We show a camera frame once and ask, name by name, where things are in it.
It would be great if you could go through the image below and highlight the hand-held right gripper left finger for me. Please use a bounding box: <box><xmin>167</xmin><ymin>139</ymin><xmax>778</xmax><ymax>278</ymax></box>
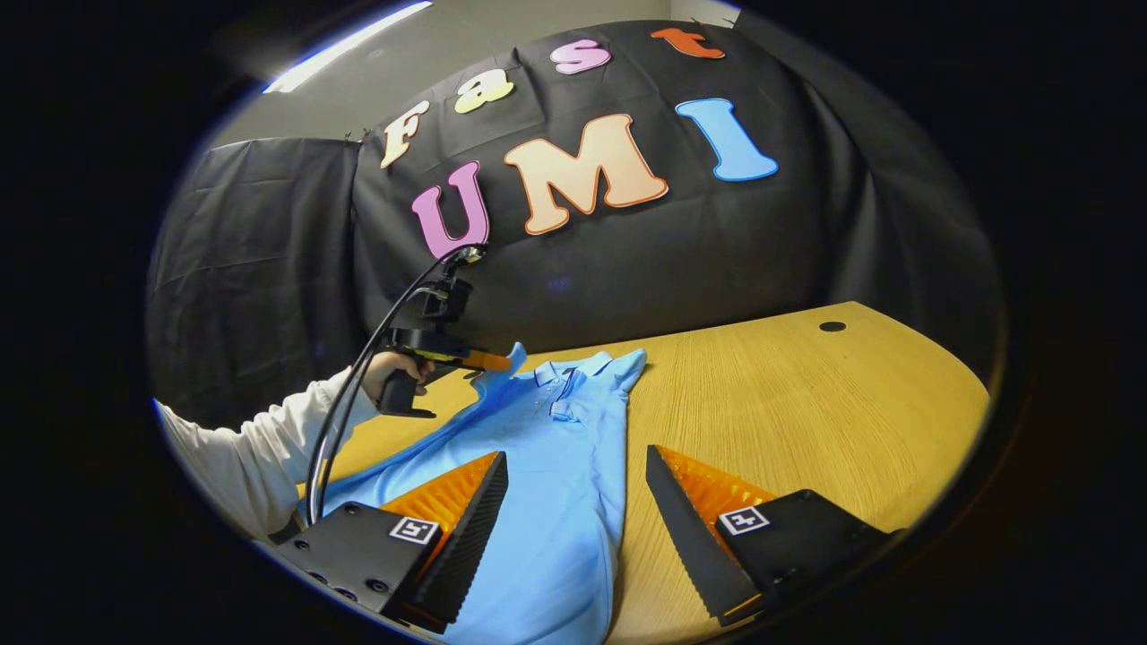
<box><xmin>273</xmin><ymin>451</ymin><xmax>509</xmax><ymax>634</ymax></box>

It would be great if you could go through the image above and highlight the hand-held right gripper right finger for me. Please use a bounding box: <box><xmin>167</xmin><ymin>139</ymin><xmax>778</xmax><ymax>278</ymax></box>
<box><xmin>645</xmin><ymin>445</ymin><xmax>901</xmax><ymax>628</ymax></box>

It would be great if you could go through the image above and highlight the light blue T-shirt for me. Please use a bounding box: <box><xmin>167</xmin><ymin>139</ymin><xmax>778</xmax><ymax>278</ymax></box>
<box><xmin>300</xmin><ymin>343</ymin><xmax>648</xmax><ymax>645</ymax></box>

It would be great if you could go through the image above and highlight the black backdrop cloth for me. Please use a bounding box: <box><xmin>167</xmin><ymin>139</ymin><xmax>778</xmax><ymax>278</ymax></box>
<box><xmin>146</xmin><ymin>18</ymin><xmax>1005</xmax><ymax>431</ymax></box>

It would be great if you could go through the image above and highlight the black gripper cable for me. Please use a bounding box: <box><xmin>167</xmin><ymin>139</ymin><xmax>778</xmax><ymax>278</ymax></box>
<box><xmin>303</xmin><ymin>246</ymin><xmax>471</xmax><ymax>529</ymax></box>

